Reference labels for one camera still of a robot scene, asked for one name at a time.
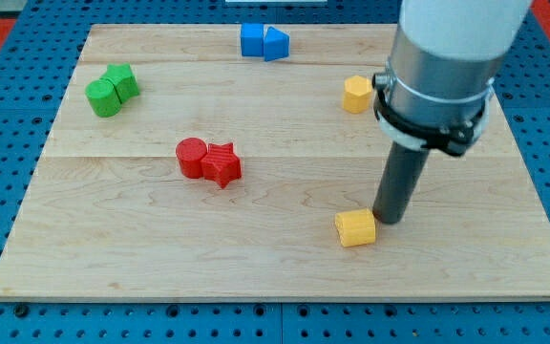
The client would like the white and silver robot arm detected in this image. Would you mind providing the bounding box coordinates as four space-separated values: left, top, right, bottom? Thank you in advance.
373 0 532 157

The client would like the yellow heart block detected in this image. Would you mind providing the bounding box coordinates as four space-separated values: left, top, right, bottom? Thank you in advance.
334 208 377 247

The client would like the yellow hexagon block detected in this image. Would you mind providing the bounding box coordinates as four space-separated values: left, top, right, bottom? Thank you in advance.
342 75 372 114

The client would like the light wooden board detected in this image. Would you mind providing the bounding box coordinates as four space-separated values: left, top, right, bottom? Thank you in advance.
0 24 550 303

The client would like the red star block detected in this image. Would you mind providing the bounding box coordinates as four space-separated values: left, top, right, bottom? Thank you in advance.
201 142 242 188

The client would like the red cylinder block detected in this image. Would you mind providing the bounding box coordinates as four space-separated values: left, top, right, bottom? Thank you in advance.
176 138 207 179

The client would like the blue triangle block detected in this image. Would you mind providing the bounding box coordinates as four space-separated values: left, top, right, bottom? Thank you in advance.
264 27 290 61

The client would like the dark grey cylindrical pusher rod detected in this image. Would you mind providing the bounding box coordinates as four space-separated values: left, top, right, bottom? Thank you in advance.
372 142 429 225

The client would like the blue cube block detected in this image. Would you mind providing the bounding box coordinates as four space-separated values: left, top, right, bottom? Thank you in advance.
240 23 264 57

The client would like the green star block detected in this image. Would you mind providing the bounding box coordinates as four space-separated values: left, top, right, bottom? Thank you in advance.
101 63 140 103

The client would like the green cylinder block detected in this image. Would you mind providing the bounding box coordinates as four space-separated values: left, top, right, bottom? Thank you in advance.
85 79 121 118

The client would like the black cable clamp ring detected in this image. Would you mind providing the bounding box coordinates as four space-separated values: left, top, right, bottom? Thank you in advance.
372 71 491 158

